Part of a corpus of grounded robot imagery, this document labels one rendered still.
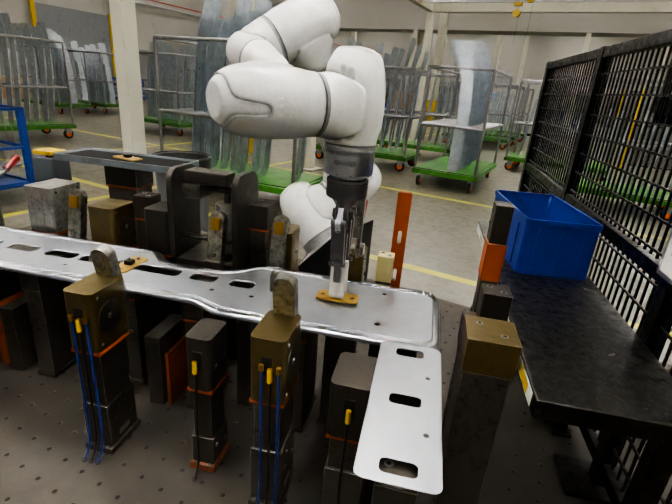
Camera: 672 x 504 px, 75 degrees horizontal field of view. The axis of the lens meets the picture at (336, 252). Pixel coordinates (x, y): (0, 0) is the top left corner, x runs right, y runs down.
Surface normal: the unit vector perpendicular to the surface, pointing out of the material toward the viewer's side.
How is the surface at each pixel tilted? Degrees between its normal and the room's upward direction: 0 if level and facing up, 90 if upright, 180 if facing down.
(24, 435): 0
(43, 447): 0
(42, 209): 90
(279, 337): 0
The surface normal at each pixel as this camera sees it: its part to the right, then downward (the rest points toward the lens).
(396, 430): 0.07, -0.93
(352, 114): 0.40, 0.45
